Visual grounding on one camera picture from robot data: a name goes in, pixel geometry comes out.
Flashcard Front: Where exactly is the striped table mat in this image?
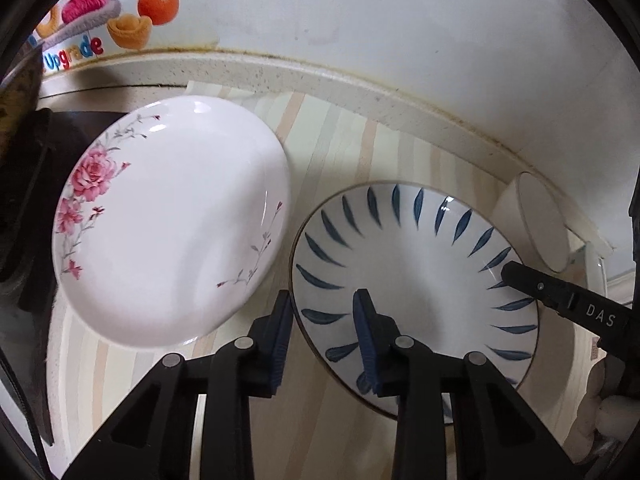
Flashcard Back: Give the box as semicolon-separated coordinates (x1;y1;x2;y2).
48;84;601;479

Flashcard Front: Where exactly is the gloved right hand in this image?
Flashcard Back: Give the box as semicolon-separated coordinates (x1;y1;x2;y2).
563;354;639;465

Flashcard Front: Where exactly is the white plate with pink rose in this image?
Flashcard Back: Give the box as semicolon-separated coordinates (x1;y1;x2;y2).
52;96;291;349

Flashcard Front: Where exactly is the white plate with blue leaves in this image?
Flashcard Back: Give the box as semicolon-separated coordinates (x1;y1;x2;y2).
291;182;539;417

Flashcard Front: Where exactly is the colourful wall sticker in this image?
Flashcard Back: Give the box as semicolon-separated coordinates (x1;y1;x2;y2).
29;0;180;75

